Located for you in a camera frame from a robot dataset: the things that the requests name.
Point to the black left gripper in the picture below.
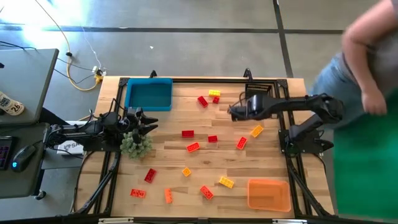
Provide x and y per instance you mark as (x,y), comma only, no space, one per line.
(136,132)

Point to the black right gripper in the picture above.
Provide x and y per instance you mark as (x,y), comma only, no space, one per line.
(243,113)

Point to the small red toy brick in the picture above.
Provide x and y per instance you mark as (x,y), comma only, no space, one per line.
(212,138)
(215,99)

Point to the yellow toy brick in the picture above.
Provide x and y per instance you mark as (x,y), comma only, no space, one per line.
(226,182)
(214,92)

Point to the small yellow-orange toy brick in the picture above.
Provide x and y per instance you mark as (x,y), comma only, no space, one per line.
(186,171)

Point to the light orange toy brick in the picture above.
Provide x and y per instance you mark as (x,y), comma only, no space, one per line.
(168,195)

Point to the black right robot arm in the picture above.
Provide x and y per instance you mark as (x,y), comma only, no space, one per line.
(295,104)

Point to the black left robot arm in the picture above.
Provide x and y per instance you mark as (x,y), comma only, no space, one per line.
(77,130)

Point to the potted green succulent plant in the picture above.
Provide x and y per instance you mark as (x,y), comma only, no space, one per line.
(136,147)

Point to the blue plastic bin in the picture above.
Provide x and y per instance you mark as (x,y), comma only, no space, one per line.
(148,94)

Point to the black slatted basket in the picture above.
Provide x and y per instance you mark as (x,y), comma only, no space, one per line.
(258,88)

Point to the yellow power plug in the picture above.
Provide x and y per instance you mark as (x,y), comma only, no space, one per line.
(99,78)

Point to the white power adapter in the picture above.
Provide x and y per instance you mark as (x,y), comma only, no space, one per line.
(99,70)

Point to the white printed cardboard box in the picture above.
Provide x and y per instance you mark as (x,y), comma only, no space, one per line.
(70,147)

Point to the orange translucent plastic bin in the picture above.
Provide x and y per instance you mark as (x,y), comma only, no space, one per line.
(269,195)

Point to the black diagonal beam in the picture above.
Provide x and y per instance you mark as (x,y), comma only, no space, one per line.
(53,116)

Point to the silver metal bar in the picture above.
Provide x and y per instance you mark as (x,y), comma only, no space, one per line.
(289,221)
(115,220)

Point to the grey tabletop panel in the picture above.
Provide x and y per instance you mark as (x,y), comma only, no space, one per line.
(28,84)

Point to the black caster wheel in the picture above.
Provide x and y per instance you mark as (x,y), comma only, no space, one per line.
(40,195)

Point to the black computer mouse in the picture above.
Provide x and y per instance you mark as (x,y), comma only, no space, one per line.
(23,157)

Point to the person's hand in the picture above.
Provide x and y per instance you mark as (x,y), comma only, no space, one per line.
(374,102)

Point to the dark grey computer desk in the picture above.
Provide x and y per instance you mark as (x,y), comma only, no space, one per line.
(21,186)

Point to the green cloth sheet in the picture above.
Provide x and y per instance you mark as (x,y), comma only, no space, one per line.
(367,171)

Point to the black keyboard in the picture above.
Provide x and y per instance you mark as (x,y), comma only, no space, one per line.
(4,152)

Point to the person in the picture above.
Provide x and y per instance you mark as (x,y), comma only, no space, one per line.
(373,46)

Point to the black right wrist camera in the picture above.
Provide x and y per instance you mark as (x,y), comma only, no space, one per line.
(256,104)

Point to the black frame clamp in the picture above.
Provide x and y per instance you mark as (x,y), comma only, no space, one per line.
(153,74)
(247,73)

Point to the black aluminium table frame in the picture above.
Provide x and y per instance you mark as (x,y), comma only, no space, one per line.
(199,80)

